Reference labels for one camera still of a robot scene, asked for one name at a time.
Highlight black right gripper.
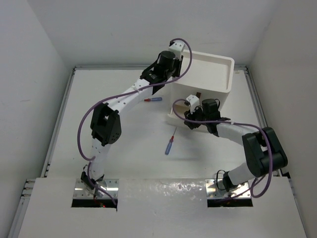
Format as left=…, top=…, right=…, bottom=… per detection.
left=185, top=104, right=210, bottom=129

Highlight white three-drawer storage box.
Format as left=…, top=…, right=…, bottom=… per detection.
left=166, top=50, right=235, bottom=129

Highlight blue red precision screwdriver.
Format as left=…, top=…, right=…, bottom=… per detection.
left=164, top=128, right=177, bottom=155

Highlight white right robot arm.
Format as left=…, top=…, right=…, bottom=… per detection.
left=184, top=95, right=288, bottom=192

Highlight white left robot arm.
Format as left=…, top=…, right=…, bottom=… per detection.
left=77, top=49, right=183, bottom=190

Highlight small blue screwdriver top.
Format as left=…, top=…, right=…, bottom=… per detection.
left=144, top=97, right=162, bottom=102

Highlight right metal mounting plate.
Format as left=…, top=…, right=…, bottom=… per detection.
left=205, top=179, right=253, bottom=208

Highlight metal mounting plate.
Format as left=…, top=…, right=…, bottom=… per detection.
left=205, top=179, right=253, bottom=208
left=73, top=179, right=119, bottom=199

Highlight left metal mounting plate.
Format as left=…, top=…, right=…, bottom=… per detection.
left=73, top=179, right=119, bottom=199

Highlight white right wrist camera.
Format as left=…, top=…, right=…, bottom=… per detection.
left=184, top=95, right=200, bottom=113

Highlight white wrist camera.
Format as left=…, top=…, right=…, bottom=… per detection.
left=168, top=41, right=186, bottom=59
left=184, top=95, right=200, bottom=113

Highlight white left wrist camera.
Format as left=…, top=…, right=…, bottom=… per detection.
left=168, top=41, right=186, bottom=59

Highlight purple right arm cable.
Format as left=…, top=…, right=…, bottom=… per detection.
left=172, top=99, right=274, bottom=199

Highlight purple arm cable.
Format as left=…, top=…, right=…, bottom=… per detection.
left=77, top=38, right=193, bottom=206
left=172, top=99, right=274, bottom=199

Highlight aluminium frame rail back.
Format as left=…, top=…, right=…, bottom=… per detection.
left=73, top=64, right=248, bottom=72

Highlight aluminium frame rail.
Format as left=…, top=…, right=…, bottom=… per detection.
left=7, top=66, right=76, bottom=238
left=73, top=64, right=248, bottom=72
left=243, top=66, right=294, bottom=198

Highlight aluminium frame rail right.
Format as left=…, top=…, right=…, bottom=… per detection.
left=243, top=66, right=294, bottom=198

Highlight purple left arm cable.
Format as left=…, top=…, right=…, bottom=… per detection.
left=77, top=38, right=193, bottom=206

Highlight aluminium frame rail left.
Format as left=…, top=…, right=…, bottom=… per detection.
left=7, top=66, right=76, bottom=238

